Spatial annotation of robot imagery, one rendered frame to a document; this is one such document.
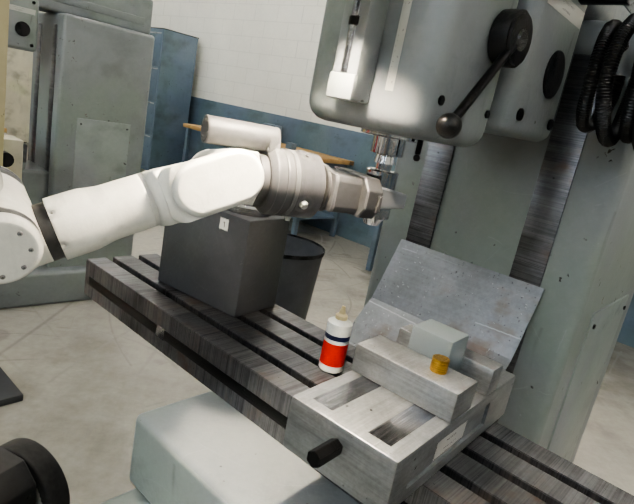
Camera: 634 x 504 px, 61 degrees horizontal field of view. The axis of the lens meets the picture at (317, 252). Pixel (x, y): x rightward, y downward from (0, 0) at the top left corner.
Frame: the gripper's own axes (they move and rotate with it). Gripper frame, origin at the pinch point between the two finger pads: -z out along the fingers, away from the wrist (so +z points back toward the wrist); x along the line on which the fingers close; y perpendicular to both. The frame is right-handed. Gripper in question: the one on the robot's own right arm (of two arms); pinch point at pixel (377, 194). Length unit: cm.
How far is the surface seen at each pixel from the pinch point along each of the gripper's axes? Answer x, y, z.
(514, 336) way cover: -2.0, 22.4, -35.3
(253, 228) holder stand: 22.4, 12.1, 9.1
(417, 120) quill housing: -11.4, -11.1, 4.4
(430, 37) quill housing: -11.0, -20.3, 5.1
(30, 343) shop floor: 200, 122, 42
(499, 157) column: 13.0, -8.3, -34.7
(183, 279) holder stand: 34.5, 26.7, 17.1
